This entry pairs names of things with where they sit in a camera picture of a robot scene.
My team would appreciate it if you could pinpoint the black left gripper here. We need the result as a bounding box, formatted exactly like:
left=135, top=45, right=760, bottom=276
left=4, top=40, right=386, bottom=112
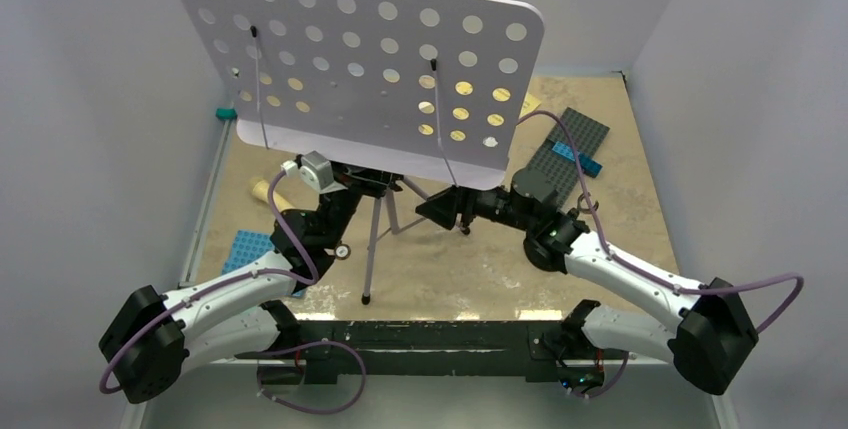
left=320, top=139, right=403, bottom=252

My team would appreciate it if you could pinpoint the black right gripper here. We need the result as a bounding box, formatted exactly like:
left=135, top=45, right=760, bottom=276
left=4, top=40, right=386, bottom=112
left=414, top=164, right=533, bottom=234

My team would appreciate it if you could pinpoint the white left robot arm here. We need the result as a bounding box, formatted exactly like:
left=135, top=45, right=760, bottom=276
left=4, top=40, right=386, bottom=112
left=98, top=162, right=403, bottom=404

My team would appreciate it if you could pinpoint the poker chip front left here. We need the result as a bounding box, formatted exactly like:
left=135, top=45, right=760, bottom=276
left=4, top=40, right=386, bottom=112
left=334, top=244, right=351, bottom=260

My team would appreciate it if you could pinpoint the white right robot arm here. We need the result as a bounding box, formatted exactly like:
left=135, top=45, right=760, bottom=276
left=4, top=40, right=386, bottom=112
left=415, top=169, right=759, bottom=395

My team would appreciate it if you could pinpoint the black front mounting rail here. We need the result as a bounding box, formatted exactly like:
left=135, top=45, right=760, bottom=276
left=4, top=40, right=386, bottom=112
left=239, top=320, right=606, bottom=390

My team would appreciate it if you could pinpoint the aluminium left frame rail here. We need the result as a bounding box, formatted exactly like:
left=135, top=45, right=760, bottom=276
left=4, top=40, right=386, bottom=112
left=119, top=114, right=240, bottom=429

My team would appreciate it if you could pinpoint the blue brick on baseplate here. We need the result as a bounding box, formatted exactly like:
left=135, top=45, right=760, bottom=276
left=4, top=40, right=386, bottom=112
left=552, top=142, right=602, bottom=178

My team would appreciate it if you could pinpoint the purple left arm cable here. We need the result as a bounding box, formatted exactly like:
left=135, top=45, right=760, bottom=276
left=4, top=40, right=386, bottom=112
left=99, top=167, right=368, bottom=415

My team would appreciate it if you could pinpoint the black desktop microphone stand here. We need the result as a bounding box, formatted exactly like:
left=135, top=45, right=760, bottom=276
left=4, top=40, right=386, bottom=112
left=523, top=204, right=590, bottom=274

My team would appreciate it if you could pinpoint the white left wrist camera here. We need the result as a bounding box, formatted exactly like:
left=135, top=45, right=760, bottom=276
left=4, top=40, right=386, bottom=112
left=281, top=151, right=346, bottom=194

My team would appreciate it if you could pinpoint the cream yellow microphone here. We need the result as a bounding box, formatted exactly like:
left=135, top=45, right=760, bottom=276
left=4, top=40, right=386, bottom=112
left=249, top=177, right=294, bottom=212

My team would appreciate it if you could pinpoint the yellow sheet music page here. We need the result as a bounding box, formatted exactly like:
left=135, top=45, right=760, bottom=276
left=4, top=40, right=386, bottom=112
left=519, top=93, right=541, bottom=118

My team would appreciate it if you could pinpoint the light blue studded baseplate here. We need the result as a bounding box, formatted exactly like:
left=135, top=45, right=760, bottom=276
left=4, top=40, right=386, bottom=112
left=221, top=230, right=274, bottom=275

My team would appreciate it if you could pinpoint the dark grey studded baseplate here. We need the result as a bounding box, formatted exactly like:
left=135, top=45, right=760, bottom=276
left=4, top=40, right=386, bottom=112
left=528, top=108, right=609, bottom=206

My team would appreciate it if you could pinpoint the teal plastic clip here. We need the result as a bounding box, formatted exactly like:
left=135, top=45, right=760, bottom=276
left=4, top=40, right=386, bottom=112
left=215, top=107, right=238, bottom=121

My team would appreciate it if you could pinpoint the lilac tripod music stand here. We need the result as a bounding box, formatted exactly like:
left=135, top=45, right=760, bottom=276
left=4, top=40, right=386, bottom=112
left=164, top=0, right=546, bottom=307

